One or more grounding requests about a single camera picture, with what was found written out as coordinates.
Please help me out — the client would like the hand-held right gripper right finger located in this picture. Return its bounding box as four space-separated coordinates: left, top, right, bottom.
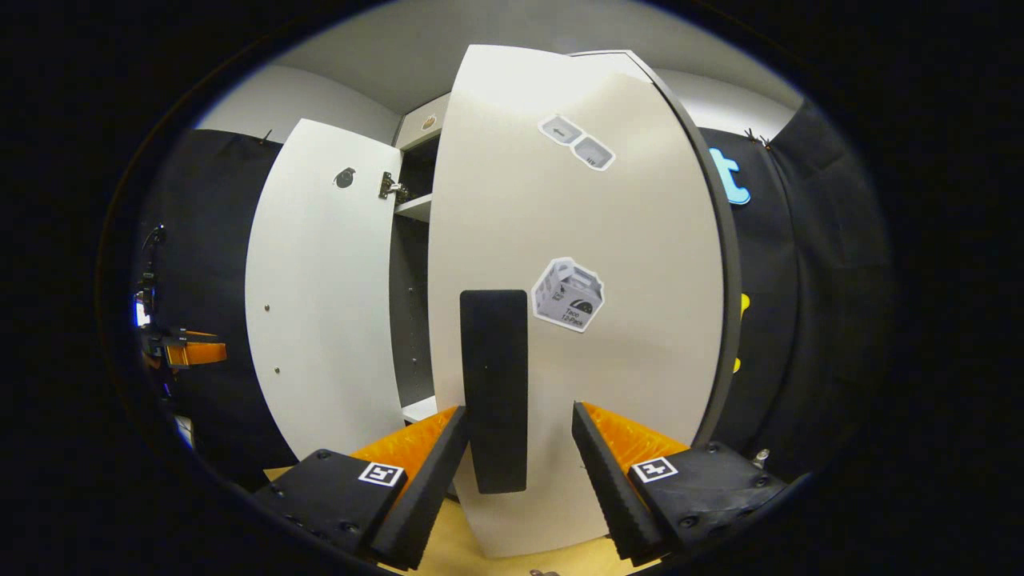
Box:
571 400 789 565

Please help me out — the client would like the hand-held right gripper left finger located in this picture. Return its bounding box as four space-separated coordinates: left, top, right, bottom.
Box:
252 406 470 571

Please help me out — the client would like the beige cabinet drawer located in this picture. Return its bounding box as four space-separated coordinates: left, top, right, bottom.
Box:
398 94 451 151

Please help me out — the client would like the black door handle pad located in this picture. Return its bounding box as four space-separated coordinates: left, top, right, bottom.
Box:
460 290 530 494

